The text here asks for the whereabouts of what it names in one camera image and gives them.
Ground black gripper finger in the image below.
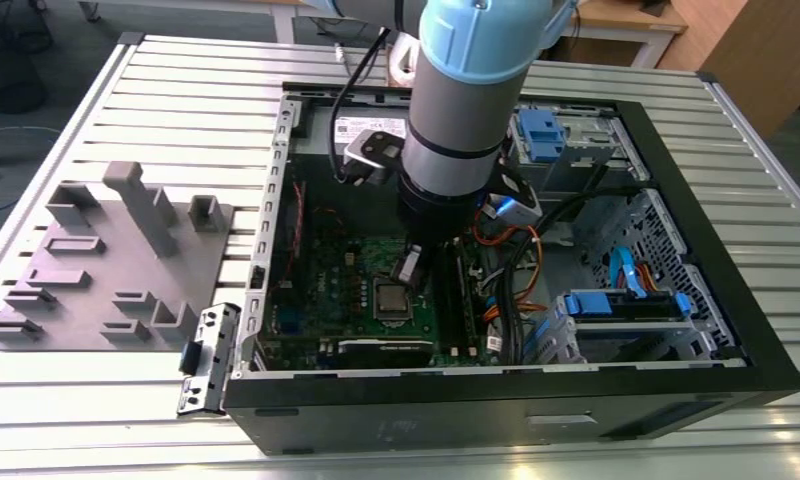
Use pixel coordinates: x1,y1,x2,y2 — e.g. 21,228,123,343
390,243,424,292

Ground metal socket cover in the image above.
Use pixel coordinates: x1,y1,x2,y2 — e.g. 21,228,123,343
371,279,420,321

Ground black RAM slot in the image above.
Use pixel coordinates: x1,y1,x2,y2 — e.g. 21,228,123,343
434,238,460,354
450,238,476,354

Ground green motherboard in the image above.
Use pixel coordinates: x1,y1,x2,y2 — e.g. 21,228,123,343
266,219,502,371

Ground black graphics card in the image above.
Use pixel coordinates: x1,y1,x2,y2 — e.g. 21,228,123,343
319,338,435,370

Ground grey metal drive cage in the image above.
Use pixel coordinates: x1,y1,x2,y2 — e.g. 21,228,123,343
506,107,649,241

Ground blue drive carrier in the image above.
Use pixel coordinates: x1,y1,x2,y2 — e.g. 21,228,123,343
511,109,567,162

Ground grey power supply unit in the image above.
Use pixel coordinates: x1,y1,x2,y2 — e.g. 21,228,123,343
291,105,412,157

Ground hard disk in blue carrier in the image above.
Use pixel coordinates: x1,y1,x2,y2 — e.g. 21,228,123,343
559,290,695,322

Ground black PC case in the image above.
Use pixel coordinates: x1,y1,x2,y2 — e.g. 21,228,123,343
220,81,800,457

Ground grey metal disk bay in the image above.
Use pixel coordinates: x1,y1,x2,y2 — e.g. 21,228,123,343
554,289,722,365

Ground grey parts rack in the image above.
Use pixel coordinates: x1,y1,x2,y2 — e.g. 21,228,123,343
0,160,236,352

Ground white framed table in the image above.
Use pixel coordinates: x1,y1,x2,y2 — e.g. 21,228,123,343
79,0,388,45

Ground brown wooden cabinet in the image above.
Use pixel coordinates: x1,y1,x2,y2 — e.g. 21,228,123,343
659,0,800,139

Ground black waste bin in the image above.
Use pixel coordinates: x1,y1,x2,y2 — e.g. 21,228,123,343
0,54,49,115

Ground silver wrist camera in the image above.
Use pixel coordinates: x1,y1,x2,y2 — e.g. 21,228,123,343
484,195,543,224
342,130,406,187

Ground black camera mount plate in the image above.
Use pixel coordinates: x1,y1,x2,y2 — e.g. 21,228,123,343
490,167,539,201

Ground orange wires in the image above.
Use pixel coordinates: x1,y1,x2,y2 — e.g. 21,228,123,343
471,223,550,324

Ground thick black cable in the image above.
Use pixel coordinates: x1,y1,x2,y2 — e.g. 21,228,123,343
496,184,649,365

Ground blue flat data cable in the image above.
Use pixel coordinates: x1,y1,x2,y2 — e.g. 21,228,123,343
609,245,647,301
528,319,554,354

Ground black camera cable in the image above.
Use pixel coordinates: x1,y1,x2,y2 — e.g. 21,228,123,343
328,29,394,187

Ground grey metal latch bracket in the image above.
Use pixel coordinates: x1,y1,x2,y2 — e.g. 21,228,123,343
175,301,243,418

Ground wooden desk white frame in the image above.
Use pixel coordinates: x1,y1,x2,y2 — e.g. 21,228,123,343
552,0,690,70

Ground blue floor cable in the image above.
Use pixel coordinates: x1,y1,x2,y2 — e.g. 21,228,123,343
0,125,65,217

